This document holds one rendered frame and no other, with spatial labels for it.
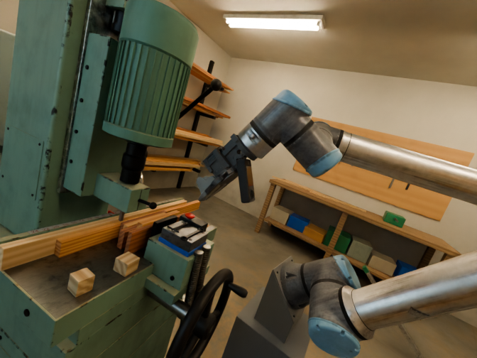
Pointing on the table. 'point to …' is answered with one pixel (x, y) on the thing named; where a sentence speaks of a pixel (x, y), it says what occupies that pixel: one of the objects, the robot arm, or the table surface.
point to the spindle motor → (150, 74)
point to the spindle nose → (133, 163)
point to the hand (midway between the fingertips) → (204, 199)
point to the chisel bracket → (120, 192)
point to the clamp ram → (162, 224)
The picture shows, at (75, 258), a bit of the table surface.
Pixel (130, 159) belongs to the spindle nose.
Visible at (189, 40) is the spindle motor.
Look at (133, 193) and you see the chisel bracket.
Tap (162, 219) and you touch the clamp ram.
